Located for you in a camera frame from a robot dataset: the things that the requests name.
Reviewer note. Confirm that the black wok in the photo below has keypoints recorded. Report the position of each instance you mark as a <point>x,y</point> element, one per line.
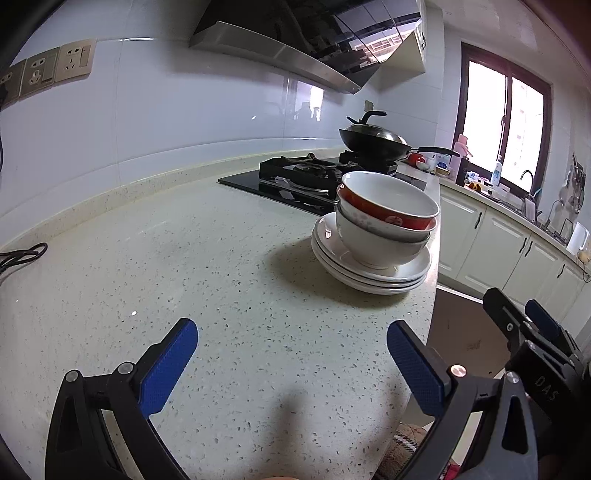
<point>369,146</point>

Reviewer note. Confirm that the dark bottle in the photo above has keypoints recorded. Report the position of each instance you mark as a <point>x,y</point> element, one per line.
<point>463,174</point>

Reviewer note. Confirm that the plaid cloth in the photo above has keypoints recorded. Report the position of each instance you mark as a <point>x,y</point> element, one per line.
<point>406,441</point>

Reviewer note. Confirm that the large floral white plate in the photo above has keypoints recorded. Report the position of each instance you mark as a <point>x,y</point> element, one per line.
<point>415,268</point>

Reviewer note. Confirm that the blue and white box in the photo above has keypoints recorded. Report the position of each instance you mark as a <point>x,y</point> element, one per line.
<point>442,161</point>

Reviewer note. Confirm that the black-rimmed white bowl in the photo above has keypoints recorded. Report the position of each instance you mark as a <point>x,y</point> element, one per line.
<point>378,251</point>

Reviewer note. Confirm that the white pump bottle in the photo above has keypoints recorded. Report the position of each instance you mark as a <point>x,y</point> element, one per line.
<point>497,174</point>

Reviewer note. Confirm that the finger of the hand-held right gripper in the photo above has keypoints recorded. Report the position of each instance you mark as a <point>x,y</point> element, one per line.
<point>545,323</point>
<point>501,309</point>

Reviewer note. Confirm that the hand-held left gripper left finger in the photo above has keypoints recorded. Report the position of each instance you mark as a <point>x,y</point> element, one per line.
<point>166,369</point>

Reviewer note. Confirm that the pink bottle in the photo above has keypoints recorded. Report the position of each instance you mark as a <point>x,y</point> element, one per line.
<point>460,150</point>

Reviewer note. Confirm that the steel range hood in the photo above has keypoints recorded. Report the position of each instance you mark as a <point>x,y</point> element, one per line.
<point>277,41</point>

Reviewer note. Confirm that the hanging kitchen utensils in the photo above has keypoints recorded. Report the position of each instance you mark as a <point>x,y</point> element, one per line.
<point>575,184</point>

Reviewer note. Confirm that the black kitchen faucet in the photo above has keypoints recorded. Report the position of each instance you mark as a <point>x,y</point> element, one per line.
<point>524,174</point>

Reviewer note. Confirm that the black burner grate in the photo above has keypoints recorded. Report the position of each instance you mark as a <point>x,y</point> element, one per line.
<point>351,159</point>
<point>272,168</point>

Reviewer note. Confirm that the red pot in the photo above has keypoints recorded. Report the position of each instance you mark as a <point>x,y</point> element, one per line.
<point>418,160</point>

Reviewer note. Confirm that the cream kitchen cabinets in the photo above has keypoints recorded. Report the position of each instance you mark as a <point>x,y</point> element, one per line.
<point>498,244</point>

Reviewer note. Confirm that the black glass gas hob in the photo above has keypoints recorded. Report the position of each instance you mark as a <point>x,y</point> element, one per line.
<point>244,182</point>

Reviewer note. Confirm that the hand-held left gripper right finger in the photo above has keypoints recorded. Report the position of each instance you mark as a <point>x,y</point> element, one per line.
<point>415,369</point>

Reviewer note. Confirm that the red band white bowl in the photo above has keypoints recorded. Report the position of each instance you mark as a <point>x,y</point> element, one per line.
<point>388,194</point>

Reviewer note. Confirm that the small floral white plate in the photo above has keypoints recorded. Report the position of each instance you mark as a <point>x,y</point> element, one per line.
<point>369,289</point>

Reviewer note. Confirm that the white container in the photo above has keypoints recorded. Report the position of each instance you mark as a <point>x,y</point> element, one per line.
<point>579,237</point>

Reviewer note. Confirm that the beige wall socket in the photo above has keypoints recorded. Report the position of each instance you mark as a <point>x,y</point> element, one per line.
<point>11,81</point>
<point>74,60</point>
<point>39,74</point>

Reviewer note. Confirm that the medium floral white plate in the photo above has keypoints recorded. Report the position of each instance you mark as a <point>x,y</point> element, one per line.
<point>332,265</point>

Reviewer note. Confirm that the dark framed window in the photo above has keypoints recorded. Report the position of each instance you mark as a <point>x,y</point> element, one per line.
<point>485,115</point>

